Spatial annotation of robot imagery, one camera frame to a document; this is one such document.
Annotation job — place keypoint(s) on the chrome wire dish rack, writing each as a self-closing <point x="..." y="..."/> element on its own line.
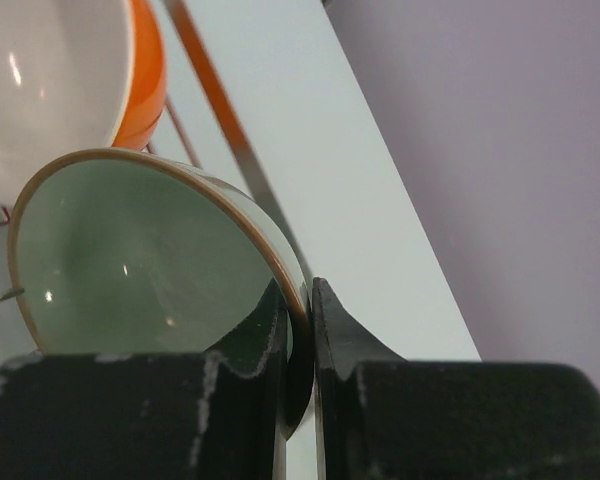
<point x="230" y="140"/>

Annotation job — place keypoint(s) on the green celadon bowl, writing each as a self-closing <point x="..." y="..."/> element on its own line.
<point x="119" y="251"/>

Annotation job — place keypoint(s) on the orange white bowl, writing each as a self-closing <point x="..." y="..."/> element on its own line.
<point x="75" y="75"/>

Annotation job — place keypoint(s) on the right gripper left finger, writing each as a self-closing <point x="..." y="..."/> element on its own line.
<point x="217" y="414"/>

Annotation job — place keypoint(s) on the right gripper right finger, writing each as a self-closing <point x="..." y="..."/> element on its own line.
<point x="380" y="416"/>

